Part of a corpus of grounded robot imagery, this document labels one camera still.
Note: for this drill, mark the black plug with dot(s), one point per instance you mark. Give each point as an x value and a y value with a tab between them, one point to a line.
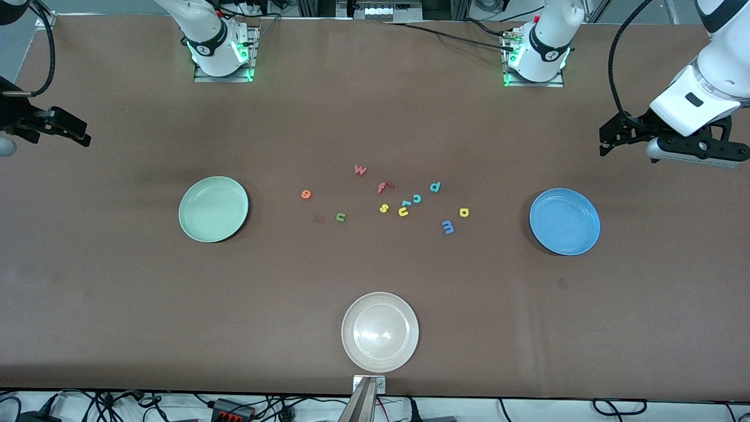
414	413

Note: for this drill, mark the silver electronics box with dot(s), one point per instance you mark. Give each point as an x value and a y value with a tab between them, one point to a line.
381	12

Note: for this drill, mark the black orange power strip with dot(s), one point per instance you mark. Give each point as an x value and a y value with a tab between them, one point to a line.
225	405

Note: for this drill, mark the blue letter m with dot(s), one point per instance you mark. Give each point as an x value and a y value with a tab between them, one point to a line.
447	226

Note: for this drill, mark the silver pole bracket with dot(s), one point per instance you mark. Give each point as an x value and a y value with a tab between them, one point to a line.
381	384

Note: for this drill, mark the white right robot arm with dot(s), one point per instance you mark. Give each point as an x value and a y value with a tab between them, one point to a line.
205	29

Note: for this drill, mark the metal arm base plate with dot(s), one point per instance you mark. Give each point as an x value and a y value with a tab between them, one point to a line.
554	84
234	77

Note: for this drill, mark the translucent white plate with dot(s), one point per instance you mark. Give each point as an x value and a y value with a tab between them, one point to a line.
380	332

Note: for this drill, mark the black power adapter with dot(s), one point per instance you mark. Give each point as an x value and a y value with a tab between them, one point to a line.
35	418

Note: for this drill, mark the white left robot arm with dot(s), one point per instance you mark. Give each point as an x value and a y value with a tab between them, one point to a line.
551	35

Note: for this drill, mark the green plate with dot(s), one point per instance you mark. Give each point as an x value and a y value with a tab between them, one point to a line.
213	209

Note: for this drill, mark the blue plate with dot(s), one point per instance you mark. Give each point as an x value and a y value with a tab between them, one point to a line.
565	221

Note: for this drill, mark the metal camera pole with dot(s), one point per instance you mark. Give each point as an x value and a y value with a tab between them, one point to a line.
360	404

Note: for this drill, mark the metal table corner bracket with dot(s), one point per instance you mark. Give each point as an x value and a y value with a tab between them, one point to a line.
41	23

